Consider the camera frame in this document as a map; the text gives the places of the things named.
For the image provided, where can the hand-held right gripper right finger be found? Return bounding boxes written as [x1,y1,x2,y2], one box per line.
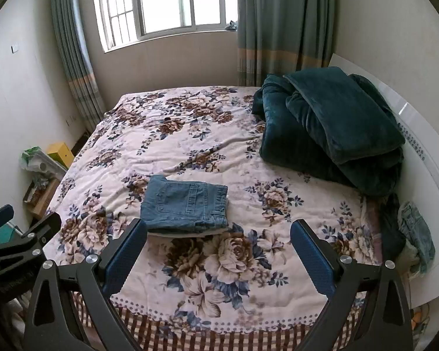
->
[290,219,416,351]

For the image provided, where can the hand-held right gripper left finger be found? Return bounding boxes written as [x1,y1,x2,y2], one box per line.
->
[22,218,149,351]

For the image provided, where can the blue denim pants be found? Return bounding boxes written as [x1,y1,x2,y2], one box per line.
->
[140,175,229,234]

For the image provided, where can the wooden box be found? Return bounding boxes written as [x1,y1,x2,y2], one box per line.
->
[23,177,61,220]

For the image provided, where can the yellow box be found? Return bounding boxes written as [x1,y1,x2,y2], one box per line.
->
[46,142,74,171]

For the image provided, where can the dark cloth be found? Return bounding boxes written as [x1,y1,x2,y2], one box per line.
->
[378,193,407,264]

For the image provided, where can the light denim garment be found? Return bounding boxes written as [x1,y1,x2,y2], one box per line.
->
[398,201,436,275]

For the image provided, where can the dark teal plush blanket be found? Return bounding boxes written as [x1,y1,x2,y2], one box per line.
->
[252,66,406,198]

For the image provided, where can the floral bedspread with checked border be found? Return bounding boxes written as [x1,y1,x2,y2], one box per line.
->
[44,86,385,351]

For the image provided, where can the white headboard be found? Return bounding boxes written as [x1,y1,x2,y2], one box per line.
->
[327,53,439,306]

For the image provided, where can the teal curtain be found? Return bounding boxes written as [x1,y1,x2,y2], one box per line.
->
[237,0,337,86]
[50,0,107,132]

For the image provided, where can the window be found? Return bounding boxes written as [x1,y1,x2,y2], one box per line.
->
[91,0,240,52]

